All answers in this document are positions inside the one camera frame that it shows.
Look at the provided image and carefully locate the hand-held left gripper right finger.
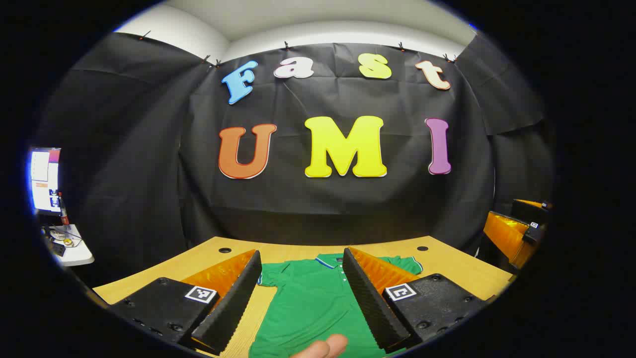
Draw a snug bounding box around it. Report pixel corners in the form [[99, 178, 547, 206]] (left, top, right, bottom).
[[342, 247, 490, 355]]

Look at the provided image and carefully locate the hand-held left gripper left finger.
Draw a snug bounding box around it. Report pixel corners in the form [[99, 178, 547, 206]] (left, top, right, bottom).
[[107, 250, 262, 356]]

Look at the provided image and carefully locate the green T-shirt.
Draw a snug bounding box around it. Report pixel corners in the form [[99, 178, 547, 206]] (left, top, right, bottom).
[[248, 254, 424, 358]]

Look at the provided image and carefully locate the black backdrop cloth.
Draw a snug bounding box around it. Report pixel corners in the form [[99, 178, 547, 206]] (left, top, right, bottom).
[[30, 32, 555, 289]]

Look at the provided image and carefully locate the white side table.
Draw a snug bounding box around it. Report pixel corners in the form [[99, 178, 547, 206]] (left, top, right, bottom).
[[42, 224, 95, 268]]

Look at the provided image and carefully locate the computer monitor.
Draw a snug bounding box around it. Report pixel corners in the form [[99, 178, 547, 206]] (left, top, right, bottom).
[[27, 148, 63, 215]]

